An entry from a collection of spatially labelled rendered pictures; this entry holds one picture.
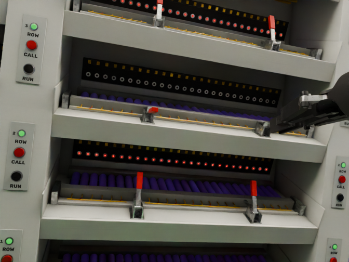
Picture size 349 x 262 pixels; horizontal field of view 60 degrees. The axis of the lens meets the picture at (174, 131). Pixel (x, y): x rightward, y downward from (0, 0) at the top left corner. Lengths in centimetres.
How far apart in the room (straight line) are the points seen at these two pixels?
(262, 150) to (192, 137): 17
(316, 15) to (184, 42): 41
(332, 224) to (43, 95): 69
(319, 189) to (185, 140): 35
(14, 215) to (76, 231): 11
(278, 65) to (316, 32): 21
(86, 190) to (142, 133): 17
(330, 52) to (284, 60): 14
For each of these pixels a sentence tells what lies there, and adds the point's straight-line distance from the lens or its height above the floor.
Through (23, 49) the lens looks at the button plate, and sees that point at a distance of 62.
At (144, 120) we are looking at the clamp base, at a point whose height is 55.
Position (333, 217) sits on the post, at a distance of 83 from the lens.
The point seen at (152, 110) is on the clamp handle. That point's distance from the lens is 55.
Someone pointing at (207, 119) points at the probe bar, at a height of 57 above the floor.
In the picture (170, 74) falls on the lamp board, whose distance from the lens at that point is 79.
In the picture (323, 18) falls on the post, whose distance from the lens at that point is 90.
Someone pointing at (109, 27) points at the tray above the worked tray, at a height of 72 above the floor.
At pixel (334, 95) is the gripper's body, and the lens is 50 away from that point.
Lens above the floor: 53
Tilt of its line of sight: level
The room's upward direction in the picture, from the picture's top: 6 degrees clockwise
